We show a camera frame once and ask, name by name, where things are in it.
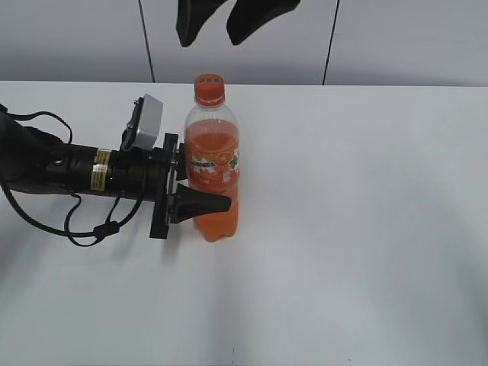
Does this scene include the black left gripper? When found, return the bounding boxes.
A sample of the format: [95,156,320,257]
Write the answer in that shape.
[110,133,232,239]

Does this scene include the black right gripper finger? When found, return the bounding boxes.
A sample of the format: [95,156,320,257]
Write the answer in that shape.
[226,0,300,46]
[175,0,225,47]

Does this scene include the orange Mirinda soda bottle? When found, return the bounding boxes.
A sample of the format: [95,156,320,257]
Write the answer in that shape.
[184,96,239,242]

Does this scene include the orange bottle cap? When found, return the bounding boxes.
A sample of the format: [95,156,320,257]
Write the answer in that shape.
[194,73,225,108]

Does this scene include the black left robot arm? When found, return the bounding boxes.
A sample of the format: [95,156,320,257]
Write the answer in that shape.
[1,97,232,246]

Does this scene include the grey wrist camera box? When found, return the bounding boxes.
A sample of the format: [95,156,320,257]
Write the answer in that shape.
[120,94,163,152]

